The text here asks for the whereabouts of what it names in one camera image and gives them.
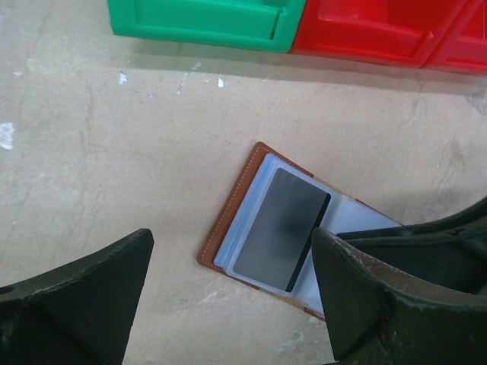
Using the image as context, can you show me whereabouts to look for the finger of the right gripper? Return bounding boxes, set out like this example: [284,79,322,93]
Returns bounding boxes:
[399,198,486,236]
[339,227,486,295]

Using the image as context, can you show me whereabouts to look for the brown leather card holder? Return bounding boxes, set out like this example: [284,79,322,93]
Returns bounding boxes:
[197,141,399,319]

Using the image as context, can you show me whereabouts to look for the black card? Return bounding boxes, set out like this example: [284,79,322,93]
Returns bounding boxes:
[233,168,331,293]

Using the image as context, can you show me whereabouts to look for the green plastic bin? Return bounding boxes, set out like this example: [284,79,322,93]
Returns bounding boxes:
[107,0,305,52]

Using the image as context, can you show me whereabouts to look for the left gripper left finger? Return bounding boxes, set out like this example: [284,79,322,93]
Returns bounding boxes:
[1,228,154,364]

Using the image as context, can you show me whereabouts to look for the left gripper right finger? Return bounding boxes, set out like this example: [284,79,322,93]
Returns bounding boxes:
[311,228,486,364]

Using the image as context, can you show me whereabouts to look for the red plastic bin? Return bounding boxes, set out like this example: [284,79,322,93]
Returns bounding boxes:
[423,1,486,75]
[291,1,481,68]

